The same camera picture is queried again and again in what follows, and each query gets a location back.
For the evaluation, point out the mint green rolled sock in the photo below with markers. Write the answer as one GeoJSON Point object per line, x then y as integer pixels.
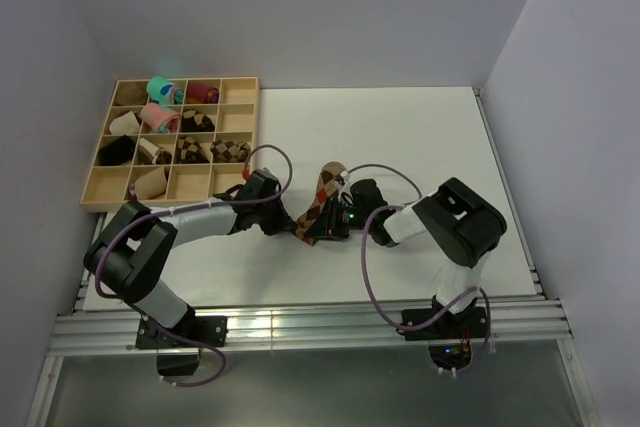
{"type": "Point", "coordinates": [162, 91]}

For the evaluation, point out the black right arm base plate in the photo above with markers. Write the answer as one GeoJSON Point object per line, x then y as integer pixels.
{"type": "Point", "coordinates": [472, 323]}

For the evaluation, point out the dark brown argyle rolled sock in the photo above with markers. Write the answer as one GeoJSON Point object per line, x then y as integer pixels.
{"type": "Point", "coordinates": [194, 121]}

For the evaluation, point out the grey brown argyle rolled sock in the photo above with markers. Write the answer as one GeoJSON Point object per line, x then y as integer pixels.
{"type": "Point", "coordinates": [226, 151]}

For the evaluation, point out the tan rolled sock purple trim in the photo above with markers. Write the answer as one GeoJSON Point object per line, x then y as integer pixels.
{"type": "Point", "coordinates": [149, 185]}

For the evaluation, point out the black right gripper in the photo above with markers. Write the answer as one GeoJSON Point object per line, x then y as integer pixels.
{"type": "Point", "coordinates": [330, 226]}

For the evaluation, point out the aluminium mounting rail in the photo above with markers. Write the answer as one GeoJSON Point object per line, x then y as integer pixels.
{"type": "Point", "coordinates": [331, 366]}

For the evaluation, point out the brown yellow argyle rolled sock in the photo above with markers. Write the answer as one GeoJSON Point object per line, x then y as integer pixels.
{"type": "Point", "coordinates": [189, 151]}

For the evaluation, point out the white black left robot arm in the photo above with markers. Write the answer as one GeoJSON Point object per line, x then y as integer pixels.
{"type": "Point", "coordinates": [130, 254]}

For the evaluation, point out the black rolled sock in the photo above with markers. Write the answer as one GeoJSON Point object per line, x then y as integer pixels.
{"type": "Point", "coordinates": [117, 152]}

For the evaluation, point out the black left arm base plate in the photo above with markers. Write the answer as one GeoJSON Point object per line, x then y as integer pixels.
{"type": "Point", "coordinates": [210, 329]}

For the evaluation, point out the maroon rolled sock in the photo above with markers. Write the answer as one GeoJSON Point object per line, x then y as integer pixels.
{"type": "Point", "coordinates": [201, 93]}

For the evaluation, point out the pink rolled sock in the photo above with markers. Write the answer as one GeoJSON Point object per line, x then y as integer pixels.
{"type": "Point", "coordinates": [160, 118]}

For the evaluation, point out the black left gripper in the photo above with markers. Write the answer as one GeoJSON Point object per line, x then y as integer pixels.
{"type": "Point", "coordinates": [281, 223]}

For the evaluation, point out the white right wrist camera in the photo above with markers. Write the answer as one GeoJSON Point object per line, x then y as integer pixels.
{"type": "Point", "coordinates": [342, 186]}

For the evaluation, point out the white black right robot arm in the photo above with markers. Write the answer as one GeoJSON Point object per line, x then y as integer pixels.
{"type": "Point", "coordinates": [463, 225]}

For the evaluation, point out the cream and brown rolled sock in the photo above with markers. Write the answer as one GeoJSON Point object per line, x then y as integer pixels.
{"type": "Point", "coordinates": [149, 153]}

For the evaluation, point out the beige orange argyle sock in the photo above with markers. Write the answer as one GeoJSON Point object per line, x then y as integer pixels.
{"type": "Point", "coordinates": [320, 202]}

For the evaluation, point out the wooden compartment tray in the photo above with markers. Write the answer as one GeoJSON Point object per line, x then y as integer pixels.
{"type": "Point", "coordinates": [235, 118]}

